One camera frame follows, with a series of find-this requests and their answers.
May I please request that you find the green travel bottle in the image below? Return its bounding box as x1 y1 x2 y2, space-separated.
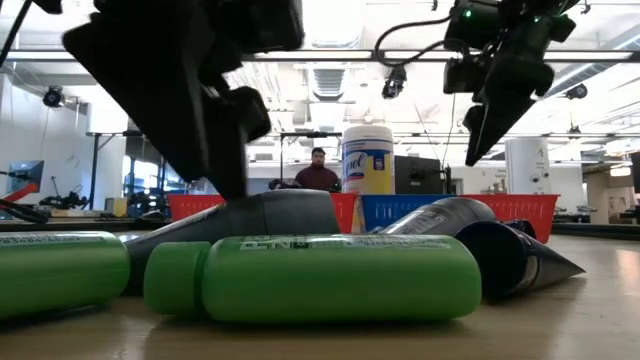
143 233 483 322
0 230 132 320

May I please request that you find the dark squeeze tube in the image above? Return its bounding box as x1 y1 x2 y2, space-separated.
455 218 586 303

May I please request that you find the person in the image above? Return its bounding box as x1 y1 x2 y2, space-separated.
293 146 342 193

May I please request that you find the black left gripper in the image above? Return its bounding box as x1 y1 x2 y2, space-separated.
62 0 306 201

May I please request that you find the black monitor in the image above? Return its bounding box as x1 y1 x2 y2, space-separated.
393 155 446 196

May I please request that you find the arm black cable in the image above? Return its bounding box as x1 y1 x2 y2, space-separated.
0 0 32 69
373 13 454 69

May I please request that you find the pale yellow box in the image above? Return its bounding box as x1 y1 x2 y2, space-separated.
103 197 129 218

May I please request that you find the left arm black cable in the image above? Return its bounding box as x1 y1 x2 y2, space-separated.
0 0 32 69

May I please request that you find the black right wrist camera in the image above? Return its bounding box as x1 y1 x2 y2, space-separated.
443 54 489 95

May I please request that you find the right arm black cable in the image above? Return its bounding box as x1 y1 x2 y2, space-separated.
373 13 454 69

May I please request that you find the red plastic basket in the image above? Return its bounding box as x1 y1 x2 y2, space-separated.
459 193 561 245
329 192 360 235
166 193 227 222

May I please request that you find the black overhead camera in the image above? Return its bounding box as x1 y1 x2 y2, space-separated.
382 64 407 100

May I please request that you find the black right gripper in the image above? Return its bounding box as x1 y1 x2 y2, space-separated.
462 29 556 168

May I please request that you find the black metal stand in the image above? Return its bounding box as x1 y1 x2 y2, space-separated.
85 130 146 211

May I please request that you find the white-lidded yellow wipes canister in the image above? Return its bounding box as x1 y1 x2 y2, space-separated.
341 124 396 196

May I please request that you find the blue screen monitor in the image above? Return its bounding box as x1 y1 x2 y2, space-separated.
7 159 45 195

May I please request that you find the grey travel bottle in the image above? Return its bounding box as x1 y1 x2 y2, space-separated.
123 188 342 296
377 196 497 237

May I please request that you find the white cylinder tank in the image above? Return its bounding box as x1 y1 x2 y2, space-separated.
503 137 552 196

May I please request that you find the overhead rig crossbar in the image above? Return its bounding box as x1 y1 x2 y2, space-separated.
0 48 640 65

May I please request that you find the blue plastic basket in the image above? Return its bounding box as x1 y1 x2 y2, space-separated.
359 193 451 234

